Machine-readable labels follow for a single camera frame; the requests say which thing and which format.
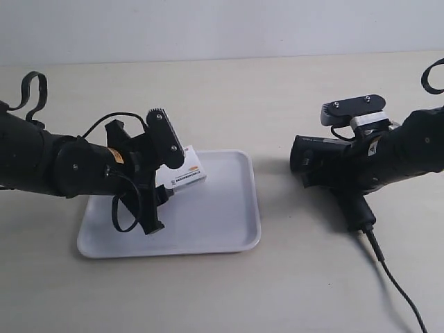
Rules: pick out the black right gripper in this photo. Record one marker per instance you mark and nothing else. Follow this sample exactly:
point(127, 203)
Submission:
point(368, 165)

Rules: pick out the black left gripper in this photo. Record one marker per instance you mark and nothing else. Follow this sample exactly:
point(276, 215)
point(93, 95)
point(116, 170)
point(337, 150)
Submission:
point(136, 173)

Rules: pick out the black handheld barcode scanner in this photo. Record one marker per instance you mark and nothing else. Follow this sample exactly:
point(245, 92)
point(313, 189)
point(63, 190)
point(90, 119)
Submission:
point(313, 154)

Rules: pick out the white red medicine box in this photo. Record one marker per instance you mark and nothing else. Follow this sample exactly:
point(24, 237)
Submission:
point(191, 172)

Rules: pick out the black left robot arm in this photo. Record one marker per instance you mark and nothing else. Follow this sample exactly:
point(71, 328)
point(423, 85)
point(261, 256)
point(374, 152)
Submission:
point(37, 161)

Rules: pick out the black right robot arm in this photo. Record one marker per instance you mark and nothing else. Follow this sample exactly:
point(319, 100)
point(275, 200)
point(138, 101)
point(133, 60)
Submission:
point(425, 130)

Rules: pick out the white plastic tray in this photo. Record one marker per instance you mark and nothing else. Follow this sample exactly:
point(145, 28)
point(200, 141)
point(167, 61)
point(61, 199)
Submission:
point(219, 215)

